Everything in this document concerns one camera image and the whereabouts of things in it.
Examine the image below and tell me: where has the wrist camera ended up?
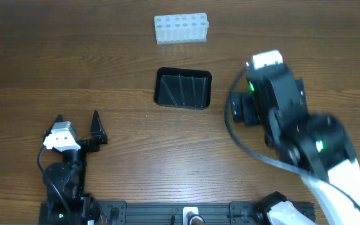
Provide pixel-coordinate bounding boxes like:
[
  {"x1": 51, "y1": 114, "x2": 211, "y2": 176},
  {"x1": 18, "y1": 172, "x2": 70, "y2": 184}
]
[
  {"x1": 42, "y1": 121, "x2": 82, "y2": 153},
  {"x1": 251, "y1": 49, "x2": 285, "y2": 71}
]

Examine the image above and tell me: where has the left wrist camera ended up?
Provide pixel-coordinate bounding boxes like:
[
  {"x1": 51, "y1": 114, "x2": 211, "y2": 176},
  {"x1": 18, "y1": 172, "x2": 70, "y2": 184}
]
[{"x1": 42, "y1": 121, "x2": 82, "y2": 153}]

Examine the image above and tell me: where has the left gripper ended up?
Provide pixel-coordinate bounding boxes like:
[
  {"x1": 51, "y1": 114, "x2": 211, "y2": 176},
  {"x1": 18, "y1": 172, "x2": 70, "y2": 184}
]
[{"x1": 54, "y1": 109, "x2": 109, "y2": 154}]

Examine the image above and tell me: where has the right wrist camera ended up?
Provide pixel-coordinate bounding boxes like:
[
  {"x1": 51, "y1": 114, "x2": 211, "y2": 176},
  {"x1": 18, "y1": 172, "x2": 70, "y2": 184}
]
[{"x1": 251, "y1": 49, "x2": 285, "y2": 71}]

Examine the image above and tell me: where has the mounting rail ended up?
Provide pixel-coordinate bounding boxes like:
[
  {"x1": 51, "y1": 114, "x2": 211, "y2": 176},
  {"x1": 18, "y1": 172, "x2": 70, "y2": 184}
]
[{"x1": 39, "y1": 199, "x2": 317, "y2": 225}]

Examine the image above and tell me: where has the black tray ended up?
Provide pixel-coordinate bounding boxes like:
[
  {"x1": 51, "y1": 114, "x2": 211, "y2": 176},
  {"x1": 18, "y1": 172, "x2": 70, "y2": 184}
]
[{"x1": 153, "y1": 66, "x2": 213, "y2": 111}]

